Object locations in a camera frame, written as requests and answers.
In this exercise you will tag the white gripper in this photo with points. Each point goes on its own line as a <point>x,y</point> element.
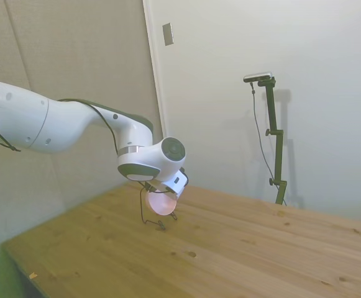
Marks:
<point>175,186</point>

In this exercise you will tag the pink plastic bowl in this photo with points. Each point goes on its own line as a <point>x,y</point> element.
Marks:
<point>163,205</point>

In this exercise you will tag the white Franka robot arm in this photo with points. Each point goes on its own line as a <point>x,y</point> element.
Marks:
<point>59,124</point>

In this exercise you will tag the small orange tape scrap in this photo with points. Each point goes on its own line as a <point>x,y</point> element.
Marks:
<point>33,275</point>

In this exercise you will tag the white door frame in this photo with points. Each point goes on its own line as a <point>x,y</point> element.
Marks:
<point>157,77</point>

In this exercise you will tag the dark jointed camera stand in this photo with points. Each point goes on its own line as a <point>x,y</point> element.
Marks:
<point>275,130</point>

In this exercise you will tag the grey exterior camera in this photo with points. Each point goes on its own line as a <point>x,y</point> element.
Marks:
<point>258,76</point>

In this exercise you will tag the grey wall switch plate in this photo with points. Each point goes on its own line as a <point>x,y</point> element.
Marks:
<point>168,34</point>

